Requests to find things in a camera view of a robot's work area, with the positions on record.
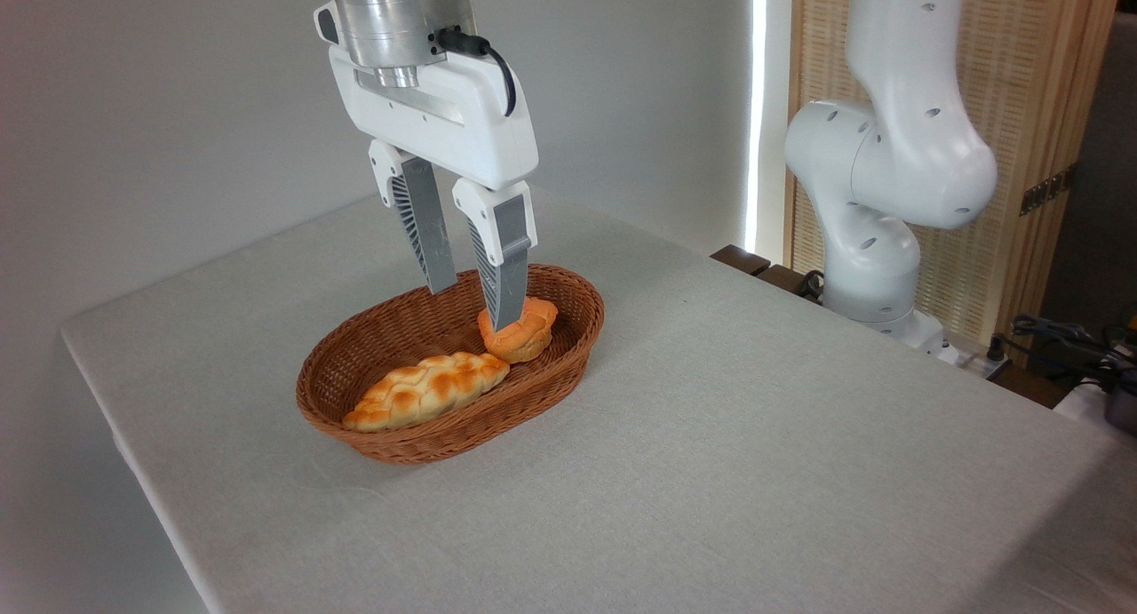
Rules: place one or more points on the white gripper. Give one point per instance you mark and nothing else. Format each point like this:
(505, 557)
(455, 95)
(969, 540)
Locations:
(484, 130)

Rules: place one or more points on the round orange bread bun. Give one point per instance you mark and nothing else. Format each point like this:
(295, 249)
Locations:
(531, 334)

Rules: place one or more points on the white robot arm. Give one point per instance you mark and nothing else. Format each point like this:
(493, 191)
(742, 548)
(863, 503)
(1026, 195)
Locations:
(906, 152)

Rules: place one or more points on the long braided bread loaf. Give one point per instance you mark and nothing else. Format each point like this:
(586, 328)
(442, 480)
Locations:
(426, 390)

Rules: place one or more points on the brown wicker basket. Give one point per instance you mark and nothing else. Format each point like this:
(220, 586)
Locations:
(417, 325)

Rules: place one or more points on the light grey tablecloth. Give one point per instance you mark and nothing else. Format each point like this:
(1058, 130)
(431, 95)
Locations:
(799, 463)

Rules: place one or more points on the bamboo folding screen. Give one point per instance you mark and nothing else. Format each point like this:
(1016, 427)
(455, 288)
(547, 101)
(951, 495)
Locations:
(1021, 63)

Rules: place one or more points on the black screen hinge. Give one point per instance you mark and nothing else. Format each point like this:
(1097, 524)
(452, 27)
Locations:
(1048, 190)

